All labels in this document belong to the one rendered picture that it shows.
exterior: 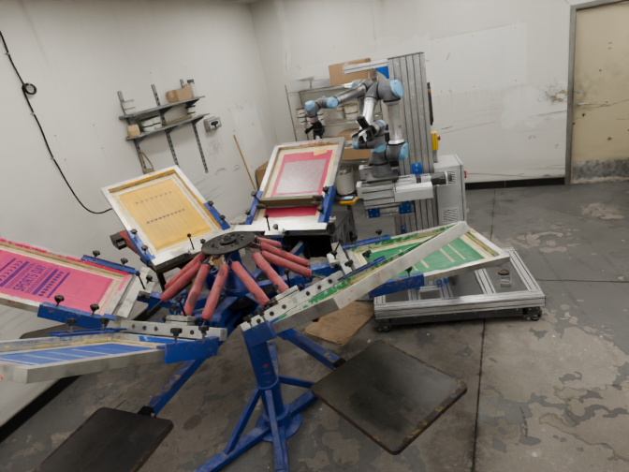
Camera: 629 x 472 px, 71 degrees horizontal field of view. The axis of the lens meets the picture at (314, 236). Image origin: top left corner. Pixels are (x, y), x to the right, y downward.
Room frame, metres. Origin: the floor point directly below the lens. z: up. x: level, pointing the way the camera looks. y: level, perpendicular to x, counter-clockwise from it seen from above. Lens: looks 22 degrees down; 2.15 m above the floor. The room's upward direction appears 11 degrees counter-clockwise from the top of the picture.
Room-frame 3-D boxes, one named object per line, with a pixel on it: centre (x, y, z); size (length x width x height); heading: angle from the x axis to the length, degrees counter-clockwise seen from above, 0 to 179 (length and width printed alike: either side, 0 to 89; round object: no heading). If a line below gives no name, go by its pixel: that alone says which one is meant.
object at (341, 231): (3.17, -0.19, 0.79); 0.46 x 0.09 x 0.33; 154
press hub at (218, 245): (2.26, 0.47, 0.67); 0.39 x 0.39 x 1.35
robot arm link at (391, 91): (3.06, -0.68, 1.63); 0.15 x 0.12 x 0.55; 54
